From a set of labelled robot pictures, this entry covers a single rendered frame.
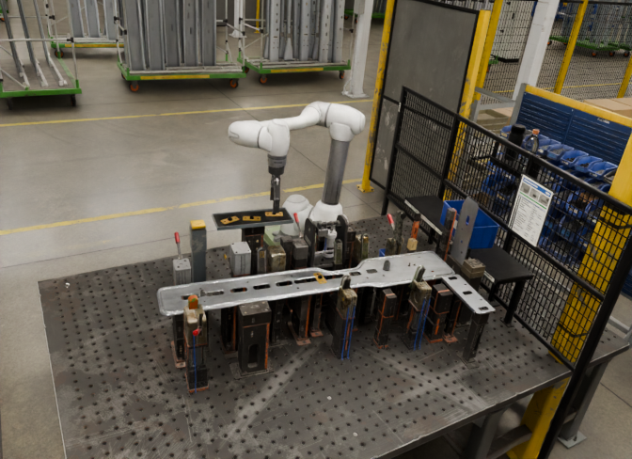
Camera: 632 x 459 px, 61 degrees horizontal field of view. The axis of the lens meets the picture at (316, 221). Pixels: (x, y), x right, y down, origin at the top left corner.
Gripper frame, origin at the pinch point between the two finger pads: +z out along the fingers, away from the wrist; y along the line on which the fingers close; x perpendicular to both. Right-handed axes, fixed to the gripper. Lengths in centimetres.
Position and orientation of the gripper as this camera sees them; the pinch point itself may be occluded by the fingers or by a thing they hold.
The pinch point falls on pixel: (274, 204)
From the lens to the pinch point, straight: 256.6
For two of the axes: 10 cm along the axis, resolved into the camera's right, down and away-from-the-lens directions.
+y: 1.7, 4.8, -8.6
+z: -0.9, 8.8, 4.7
